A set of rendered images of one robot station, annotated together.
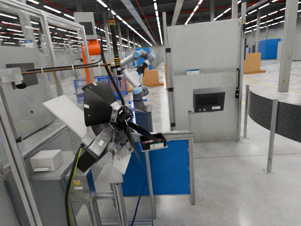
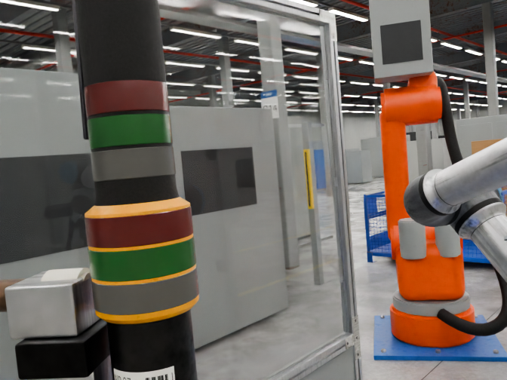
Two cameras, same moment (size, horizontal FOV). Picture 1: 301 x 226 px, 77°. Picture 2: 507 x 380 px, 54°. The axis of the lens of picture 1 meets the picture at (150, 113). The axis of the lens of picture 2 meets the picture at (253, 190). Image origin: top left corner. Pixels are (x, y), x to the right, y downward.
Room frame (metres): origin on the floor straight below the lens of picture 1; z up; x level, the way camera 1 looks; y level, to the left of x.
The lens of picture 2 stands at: (1.23, 0.03, 1.60)
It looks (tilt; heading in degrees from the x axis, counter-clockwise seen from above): 3 degrees down; 37
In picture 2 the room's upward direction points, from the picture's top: 5 degrees counter-clockwise
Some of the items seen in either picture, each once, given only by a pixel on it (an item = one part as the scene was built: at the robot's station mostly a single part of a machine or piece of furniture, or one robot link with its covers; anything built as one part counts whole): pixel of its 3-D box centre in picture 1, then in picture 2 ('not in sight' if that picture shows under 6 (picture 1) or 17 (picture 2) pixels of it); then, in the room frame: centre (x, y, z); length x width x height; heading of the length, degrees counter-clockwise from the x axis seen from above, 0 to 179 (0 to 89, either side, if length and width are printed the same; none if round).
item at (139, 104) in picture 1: (138, 103); not in sight; (2.15, 0.13, 1.07); 0.15 x 0.15 x 0.10
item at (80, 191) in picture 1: (81, 184); not in sight; (1.18, 0.55, 0.73); 0.15 x 0.09 x 0.22; 84
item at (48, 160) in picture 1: (46, 161); not in sight; (1.24, 0.79, 0.92); 0.17 x 0.16 x 0.11; 84
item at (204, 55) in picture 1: (204, 82); not in sight; (3.07, -0.93, 1.10); 1.21 x 0.06 x 2.20; 84
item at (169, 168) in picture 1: (150, 169); not in sight; (1.72, 0.06, 0.45); 0.82 x 0.02 x 0.66; 84
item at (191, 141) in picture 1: (191, 172); not in sight; (1.68, -0.37, 0.39); 0.04 x 0.04 x 0.78; 84
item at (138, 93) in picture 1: (137, 93); not in sight; (2.16, 0.12, 1.19); 0.13 x 0.12 x 0.14; 152
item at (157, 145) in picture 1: (152, 141); not in sight; (1.55, 0.01, 0.85); 0.22 x 0.17 x 0.07; 100
